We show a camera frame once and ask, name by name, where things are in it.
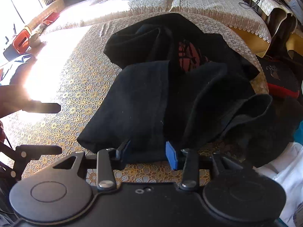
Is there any black sweatshirt with red print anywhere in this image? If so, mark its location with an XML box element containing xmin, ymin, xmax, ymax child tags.
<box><xmin>77</xmin><ymin>13</ymin><xmax>272</xmax><ymax>163</ymax></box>

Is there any folded blue garment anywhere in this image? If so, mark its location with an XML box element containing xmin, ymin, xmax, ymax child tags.
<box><xmin>1</xmin><ymin>54</ymin><xmax>37</xmax><ymax>86</ymax></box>

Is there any floral lace tablecloth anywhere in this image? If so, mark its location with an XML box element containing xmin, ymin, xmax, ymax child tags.
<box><xmin>1</xmin><ymin>12</ymin><xmax>269</xmax><ymax>185</ymax></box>

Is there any teal orange storage box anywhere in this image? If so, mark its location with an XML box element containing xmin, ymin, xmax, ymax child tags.
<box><xmin>3</xmin><ymin>29</ymin><xmax>30</xmax><ymax>61</ymax></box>

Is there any red booklet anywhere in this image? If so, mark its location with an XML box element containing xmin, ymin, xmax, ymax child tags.
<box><xmin>42</xmin><ymin>12</ymin><xmax>60</xmax><ymax>26</ymax></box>

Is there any white garment pile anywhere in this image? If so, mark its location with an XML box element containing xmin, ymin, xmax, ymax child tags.
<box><xmin>255</xmin><ymin>142</ymin><xmax>302</xmax><ymax>226</ymax></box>

